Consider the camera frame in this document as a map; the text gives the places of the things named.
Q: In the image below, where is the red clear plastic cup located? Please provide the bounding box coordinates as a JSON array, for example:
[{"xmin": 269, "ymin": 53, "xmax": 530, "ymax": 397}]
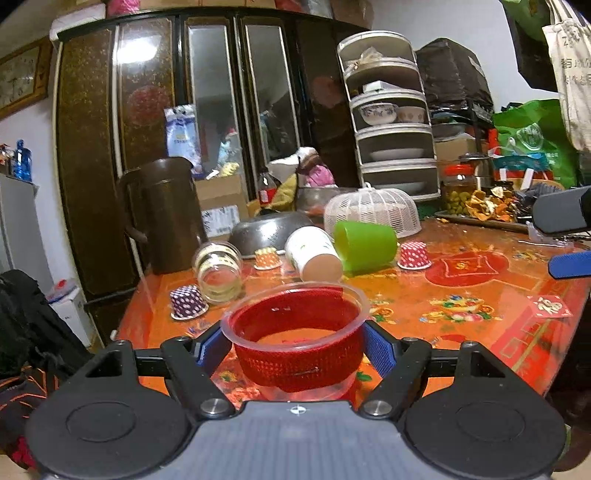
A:
[{"xmin": 221, "ymin": 282, "xmax": 370, "ymax": 401}]

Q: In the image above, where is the clear glass jar cup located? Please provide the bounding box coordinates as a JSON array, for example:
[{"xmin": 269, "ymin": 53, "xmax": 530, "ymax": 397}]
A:
[{"xmin": 192, "ymin": 241, "xmax": 243, "ymax": 304}]

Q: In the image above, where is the green plastic cup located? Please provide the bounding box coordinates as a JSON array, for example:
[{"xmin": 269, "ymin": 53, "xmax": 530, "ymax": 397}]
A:
[{"xmin": 332, "ymin": 221, "xmax": 398, "ymax": 274}]

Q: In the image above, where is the white paper cup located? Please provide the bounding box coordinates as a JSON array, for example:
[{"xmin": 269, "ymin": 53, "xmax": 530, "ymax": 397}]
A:
[{"xmin": 286, "ymin": 226, "xmax": 344, "ymax": 282}]

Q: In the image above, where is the purple dotted cupcake liner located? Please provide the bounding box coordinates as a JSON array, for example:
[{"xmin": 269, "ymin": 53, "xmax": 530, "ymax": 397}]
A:
[{"xmin": 169, "ymin": 284, "xmax": 209, "ymax": 321}]

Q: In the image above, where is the tray of dried peels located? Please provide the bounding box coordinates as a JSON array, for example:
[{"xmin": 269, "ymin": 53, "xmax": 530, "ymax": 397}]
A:
[{"xmin": 435, "ymin": 186, "xmax": 528, "ymax": 233}]

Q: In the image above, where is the green shopping bag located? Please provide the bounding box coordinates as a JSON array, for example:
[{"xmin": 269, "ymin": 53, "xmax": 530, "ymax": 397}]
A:
[{"xmin": 489, "ymin": 99, "xmax": 579, "ymax": 189}]

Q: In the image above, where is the red lid pickle jar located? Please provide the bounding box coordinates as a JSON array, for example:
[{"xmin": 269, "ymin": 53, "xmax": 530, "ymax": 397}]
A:
[{"xmin": 442, "ymin": 164, "xmax": 477, "ymax": 216}]

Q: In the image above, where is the red dotted cupcake liner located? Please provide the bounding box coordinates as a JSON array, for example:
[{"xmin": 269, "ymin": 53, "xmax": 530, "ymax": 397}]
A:
[{"xmin": 397, "ymin": 241, "xmax": 432, "ymax": 271}]

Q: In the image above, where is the yellow orange cupcake liner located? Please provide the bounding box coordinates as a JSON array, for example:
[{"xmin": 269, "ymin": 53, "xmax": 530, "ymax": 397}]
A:
[{"xmin": 254, "ymin": 247, "xmax": 281, "ymax": 271}]

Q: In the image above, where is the steel colander bowl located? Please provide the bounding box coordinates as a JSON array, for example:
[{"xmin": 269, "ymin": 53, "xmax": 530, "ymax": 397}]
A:
[{"xmin": 228, "ymin": 212, "xmax": 312, "ymax": 259}]

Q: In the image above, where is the brown plastic pitcher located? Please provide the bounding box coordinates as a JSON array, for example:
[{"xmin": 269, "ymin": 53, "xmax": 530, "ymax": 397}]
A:
[{"xmin": 117, "ymin": 157, "xmax": 207, "ymax": 275}]

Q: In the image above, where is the cardboard box with label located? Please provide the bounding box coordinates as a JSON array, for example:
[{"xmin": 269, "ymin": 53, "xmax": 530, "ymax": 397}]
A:
[{"xmin": 194, "ymin": 175, "xmax": 249, "ymax": 241}]

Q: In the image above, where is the white mesh food cover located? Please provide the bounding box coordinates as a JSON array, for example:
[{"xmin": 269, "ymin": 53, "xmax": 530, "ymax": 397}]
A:
[{"xmin": 324, "ymin": 187, "xmax": 422, "ymax": 238}]

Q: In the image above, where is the black bag on rack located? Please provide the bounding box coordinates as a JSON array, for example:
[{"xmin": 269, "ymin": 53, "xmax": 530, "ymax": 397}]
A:
[{"xmin": 416, "ymin": 38, "xmax": 494, "ymax": 123}]

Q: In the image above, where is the white tote bag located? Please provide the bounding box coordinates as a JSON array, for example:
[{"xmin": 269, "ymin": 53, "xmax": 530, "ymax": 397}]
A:
[{"xmin": 543, "ymin": 0, "xmax": 591, "ymax": 153}]

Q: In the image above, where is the white tiered dish rack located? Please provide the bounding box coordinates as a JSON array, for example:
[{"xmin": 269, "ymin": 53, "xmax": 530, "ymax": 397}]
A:
[{"xmin": 337, "ymin": 30, "xmax": 440, "ymax": 202}]

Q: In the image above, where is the soda bottle red label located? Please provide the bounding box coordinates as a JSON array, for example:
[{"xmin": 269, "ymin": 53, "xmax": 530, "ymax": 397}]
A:
[{"xmin": 257, "ymin": 169, "xmax": 277, "ymax": 210}]

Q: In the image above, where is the grey small refrigerator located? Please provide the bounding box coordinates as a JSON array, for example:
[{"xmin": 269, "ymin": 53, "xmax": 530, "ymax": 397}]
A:
[{"xmin": 0, "ymin": 174, "xmax": 54, "ymax": 293}]

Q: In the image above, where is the blue white snack bag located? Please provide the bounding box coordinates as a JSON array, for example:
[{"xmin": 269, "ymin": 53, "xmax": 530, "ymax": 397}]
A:
[{"xmin": 164, "ymin": 104, "xmax": 202, "ymax": 178}]

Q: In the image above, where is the blue water bottle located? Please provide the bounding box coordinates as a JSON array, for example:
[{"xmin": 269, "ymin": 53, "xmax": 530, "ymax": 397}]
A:
[{"xmin": 12, "ymin": 139, "xmax": 32, "ymax": 183}]

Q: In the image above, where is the dark wooden cabinet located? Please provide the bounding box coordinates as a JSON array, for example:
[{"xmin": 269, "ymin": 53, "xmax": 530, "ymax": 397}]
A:
[{"xmin": 53, "ymin": 7, "xmax": 360, "ymax": 341}]

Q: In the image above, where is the framed wall clock picture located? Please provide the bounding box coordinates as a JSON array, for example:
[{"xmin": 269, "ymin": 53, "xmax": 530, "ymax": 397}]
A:
[{"xmin": 0, "ymin": 37, "xmax": 53, "ymax": 120}]

